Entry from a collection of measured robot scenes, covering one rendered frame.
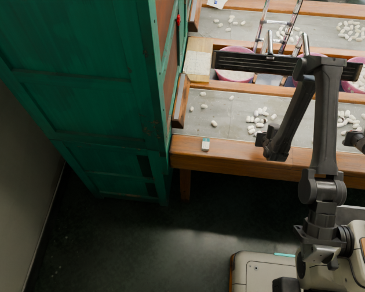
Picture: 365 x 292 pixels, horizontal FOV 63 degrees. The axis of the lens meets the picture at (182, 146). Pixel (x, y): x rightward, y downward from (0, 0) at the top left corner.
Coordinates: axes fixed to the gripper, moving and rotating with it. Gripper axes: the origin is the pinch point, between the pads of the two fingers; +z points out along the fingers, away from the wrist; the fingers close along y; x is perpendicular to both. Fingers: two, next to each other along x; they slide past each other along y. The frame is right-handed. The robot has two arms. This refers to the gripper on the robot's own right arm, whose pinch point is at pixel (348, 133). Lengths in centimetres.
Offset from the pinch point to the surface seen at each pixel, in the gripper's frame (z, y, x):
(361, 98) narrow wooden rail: 27.8, -15.1, -11.8
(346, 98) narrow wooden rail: 27.5, -7.3, -11.4
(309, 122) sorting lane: 17.0, 12.2, 1.1
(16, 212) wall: -8, 160, 61
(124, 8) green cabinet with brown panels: -60, 88, -41
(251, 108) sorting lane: 21.3, 41.8, -2.4
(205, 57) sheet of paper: 41, 69, -24
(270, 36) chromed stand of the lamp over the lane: 5, 42, -38
